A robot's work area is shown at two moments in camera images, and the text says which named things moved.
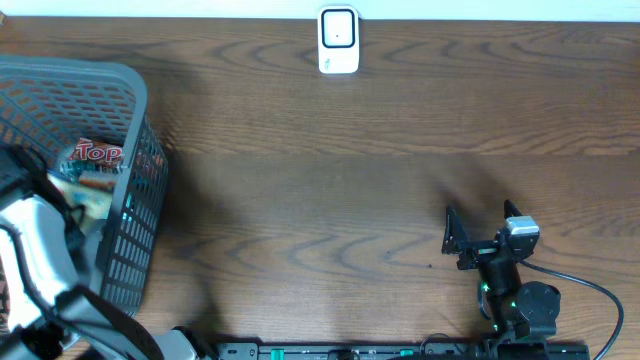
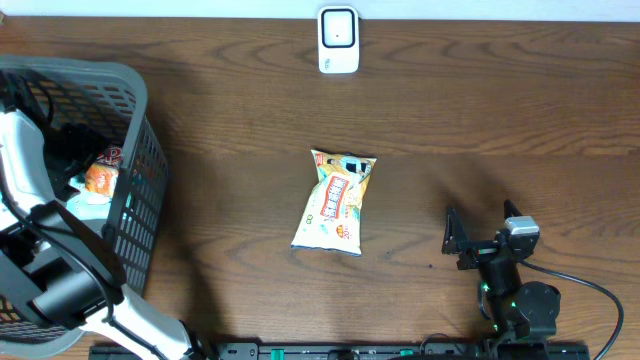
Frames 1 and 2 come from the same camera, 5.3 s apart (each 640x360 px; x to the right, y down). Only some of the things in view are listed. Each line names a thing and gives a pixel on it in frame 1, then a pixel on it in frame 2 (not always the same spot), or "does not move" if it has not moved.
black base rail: x=518 y=350 does not move
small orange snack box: x=95 y=194 -> x=102 y=178
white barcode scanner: x=338 y=32 does not move
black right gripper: x=478 y=252 does not move
